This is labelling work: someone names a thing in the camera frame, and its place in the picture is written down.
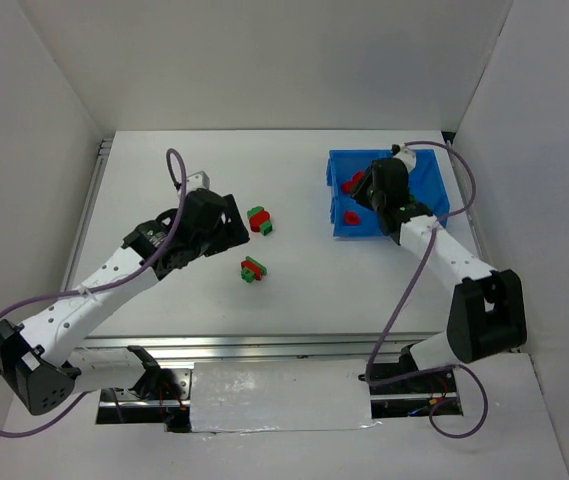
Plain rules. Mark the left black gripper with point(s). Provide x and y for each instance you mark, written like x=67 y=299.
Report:
x=234 y=218

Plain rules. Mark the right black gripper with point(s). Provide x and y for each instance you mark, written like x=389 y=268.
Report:
x=364 y=187

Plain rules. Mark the red sloped brick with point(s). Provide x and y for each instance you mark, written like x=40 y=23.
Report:
x=347 y=186

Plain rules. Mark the red arch brick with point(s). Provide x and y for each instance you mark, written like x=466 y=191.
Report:
x=351 y=218

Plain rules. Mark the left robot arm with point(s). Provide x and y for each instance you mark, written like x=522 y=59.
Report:
x=39 y=357

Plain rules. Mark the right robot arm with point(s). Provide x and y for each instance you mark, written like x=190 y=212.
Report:
x=487 y=313

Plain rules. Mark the red rounded brick cluster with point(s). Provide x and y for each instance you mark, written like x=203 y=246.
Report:
x=255 y=224

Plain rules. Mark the green brick beside red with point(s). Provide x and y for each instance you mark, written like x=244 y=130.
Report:
x=266 y=228

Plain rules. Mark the blue divided bin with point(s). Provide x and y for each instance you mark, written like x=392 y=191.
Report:
x=428 y=193

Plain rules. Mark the green brick top cluster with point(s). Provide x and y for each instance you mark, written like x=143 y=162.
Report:
x=256 y=212

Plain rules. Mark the red curved long brick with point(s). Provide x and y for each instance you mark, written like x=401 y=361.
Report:
x=258 y=275

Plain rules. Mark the green number four brick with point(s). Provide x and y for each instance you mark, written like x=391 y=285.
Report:
x=247 y=275

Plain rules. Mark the green curved long brick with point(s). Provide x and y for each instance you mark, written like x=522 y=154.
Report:
x=251 y=261

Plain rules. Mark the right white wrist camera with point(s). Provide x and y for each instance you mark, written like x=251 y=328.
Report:
x=407 y=156

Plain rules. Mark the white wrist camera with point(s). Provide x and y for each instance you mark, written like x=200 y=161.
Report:
x=197 y=180
x=407 y=156

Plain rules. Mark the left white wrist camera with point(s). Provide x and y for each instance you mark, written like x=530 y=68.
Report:
x=197 y=180

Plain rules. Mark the aluminium frame rail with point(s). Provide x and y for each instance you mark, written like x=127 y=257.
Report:
x=201 y=348

